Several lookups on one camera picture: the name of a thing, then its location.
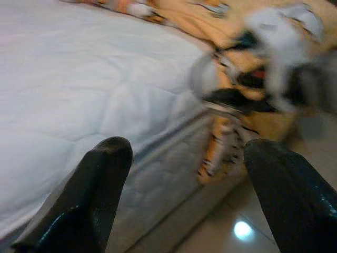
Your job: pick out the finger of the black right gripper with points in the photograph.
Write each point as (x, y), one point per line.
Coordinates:
(237, 98)

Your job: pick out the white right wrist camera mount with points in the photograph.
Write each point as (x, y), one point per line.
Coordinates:
(281, 39)

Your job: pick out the yellow cartoon egg blanket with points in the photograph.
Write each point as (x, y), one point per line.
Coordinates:
(210, 26)

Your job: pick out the white quilted mattress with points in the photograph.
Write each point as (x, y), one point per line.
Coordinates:
(79, 79)

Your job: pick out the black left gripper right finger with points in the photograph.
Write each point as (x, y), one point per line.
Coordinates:
(295, 200)

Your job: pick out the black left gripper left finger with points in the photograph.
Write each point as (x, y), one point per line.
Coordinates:
(84, 205)

